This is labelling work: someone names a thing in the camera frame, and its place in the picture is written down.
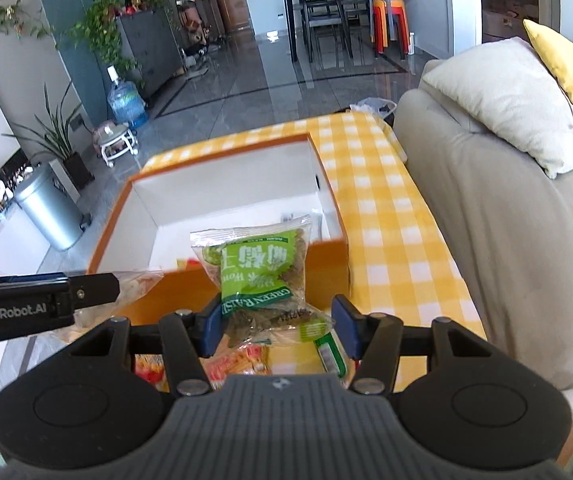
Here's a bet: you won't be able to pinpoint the trailing pothos plant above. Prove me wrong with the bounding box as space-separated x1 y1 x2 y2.
69 0 142 83

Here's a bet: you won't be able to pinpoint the green raisin packet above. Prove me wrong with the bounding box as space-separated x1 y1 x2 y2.
190 214 337 348

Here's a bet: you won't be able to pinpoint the orange cardboard box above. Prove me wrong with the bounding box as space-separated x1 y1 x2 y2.
88 132 351 331

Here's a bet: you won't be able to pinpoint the red snack packet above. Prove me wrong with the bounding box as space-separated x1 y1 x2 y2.
134 354 170 393

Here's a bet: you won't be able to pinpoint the white plastic bag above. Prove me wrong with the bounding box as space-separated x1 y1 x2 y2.
350 97 397 121

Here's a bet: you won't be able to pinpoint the blue water jug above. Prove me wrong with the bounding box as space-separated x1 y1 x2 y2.
106 65 150 129

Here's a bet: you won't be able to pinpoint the orange-red snack packet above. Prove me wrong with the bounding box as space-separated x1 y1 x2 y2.
201 342 272 391

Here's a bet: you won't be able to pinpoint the yellow checkered tablecloth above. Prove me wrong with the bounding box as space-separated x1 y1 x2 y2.
144 110 487 393

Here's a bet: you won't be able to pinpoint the white rolling stool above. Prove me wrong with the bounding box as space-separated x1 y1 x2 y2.
92 121 138 168

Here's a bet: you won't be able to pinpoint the beige covered sofa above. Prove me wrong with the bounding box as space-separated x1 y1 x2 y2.
395 45 573 426

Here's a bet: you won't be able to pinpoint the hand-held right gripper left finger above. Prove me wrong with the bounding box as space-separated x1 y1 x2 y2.
69 294 225 397

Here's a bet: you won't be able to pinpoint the green sausage stick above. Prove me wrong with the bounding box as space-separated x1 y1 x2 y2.
313 332 349 378

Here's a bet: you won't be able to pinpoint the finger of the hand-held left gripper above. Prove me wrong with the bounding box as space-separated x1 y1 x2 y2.
69 271 121 307

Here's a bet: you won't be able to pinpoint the white media console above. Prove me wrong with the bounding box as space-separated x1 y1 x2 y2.
0 200 50 281

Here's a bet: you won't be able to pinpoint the orange stacked stools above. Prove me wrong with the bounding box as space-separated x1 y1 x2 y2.
371 0 409 58

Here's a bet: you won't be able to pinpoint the potted long-leaf plant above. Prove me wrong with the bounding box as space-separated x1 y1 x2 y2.
4 80 94 191

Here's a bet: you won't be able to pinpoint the hanging wall vine plant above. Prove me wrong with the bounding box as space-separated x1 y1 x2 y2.
0 0 52 41

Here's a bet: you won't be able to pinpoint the grey drawer cabinet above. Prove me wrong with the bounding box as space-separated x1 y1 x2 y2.
116 7 183 98

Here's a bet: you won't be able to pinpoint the clear plastic snack packet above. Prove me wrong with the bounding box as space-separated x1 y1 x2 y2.
74 270 164 328

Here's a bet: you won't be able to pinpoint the yellow cushion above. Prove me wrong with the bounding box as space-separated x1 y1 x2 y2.
523 19 573 171

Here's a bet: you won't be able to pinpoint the white cushion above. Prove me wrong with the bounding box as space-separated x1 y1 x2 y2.
422 36 573 179

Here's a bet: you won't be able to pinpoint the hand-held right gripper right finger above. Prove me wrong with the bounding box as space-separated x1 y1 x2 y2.
331 295 493 397

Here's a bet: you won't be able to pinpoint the silver pedal trash can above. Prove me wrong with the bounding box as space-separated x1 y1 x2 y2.
12 162 91 252

